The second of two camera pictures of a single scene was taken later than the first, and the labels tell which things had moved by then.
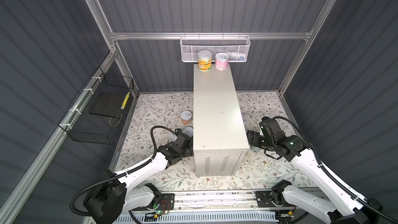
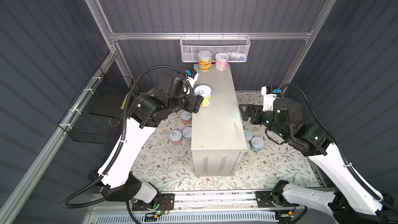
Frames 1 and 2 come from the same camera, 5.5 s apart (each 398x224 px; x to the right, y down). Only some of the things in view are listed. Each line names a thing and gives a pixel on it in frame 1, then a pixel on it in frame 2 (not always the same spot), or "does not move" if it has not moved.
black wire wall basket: [94, 116] does not move
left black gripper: [188, 152] → [194, 103]
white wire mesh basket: [237, 47] does not move
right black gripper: [254, 135] → [256, 109]
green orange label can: [204, 60] does not move
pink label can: [222, 61] does not move
